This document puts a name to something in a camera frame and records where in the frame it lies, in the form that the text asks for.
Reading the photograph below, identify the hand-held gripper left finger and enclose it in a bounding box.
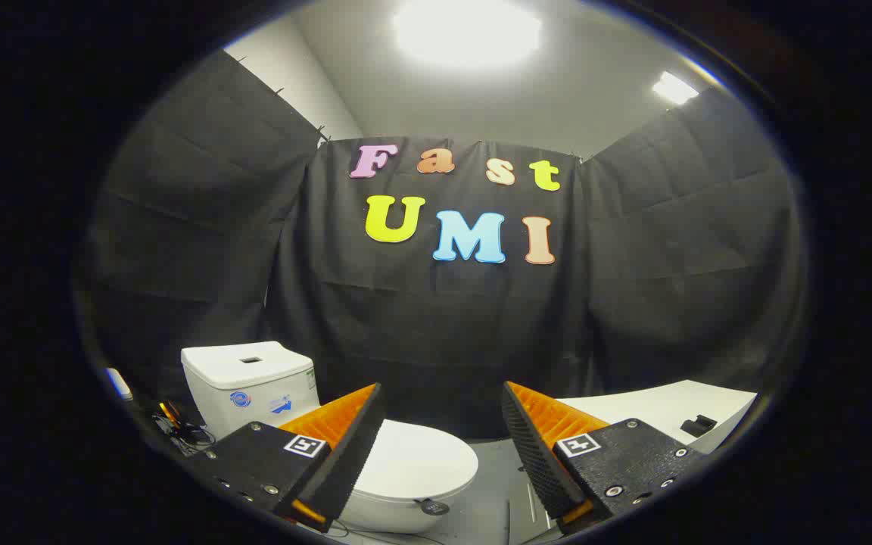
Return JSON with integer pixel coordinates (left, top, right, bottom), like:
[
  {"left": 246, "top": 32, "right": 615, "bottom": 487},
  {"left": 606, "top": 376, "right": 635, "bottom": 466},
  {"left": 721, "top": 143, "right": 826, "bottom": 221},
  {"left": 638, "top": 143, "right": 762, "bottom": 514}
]
[{"left": 192, "top": 382, "right": 388, "bottom": 534}]

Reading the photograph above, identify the black cable bundle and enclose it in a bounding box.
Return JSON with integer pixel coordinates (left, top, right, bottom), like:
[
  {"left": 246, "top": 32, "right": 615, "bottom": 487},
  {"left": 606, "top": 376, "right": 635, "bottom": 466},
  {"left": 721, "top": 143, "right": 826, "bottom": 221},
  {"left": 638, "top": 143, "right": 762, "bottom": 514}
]
[{"left": 152, "top": 400, "right": 216, "bottom": 455}]

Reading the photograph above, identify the black backdrop cloth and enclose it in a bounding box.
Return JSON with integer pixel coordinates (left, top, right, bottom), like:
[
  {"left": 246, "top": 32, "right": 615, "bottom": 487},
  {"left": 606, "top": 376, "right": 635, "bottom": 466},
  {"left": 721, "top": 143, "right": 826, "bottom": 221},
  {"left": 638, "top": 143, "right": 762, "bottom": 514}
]
[{"left": 84, "top": 49, "right": 808, "bottom": 440}]

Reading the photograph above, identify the small rectangular ceiling light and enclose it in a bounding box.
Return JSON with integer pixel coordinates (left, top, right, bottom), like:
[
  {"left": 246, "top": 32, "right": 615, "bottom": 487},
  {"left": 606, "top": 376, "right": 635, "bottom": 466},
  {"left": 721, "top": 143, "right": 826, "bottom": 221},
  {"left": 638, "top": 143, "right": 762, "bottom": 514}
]
[{"left": 652, "top": 72, "right": 700, "bottom": 105}]

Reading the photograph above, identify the white panelled door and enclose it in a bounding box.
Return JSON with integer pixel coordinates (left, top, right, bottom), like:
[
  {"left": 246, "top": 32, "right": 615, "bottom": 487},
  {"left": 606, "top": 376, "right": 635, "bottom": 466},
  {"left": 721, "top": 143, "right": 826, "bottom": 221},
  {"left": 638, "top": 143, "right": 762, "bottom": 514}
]
[{"left": 557, "top": 380, "right": 758, "bottom": 455}]

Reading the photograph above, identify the white toilet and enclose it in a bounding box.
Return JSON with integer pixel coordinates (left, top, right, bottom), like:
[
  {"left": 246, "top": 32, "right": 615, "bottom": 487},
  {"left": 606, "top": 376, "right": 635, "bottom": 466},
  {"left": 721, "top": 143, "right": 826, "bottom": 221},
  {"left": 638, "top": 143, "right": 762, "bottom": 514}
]
[{"left": 181, "top": 341, "right": 479, "bottom": 535}]

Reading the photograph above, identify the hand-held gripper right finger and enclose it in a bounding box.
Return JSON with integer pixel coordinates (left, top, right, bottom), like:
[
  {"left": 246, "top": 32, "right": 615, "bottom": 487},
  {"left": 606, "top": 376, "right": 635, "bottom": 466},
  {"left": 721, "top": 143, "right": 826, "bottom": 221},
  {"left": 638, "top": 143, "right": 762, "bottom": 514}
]
[{"left": 501, "top": 381, "right": 708, "bottom": 537}]

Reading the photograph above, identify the white toilet lid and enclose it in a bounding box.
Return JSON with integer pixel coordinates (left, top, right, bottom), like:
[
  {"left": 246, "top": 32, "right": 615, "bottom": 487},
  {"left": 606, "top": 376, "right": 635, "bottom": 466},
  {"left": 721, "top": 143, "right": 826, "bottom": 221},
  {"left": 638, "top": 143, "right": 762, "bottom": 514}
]
[{"left": 357, "top": 420, "right": 479, "bottom": 506}]

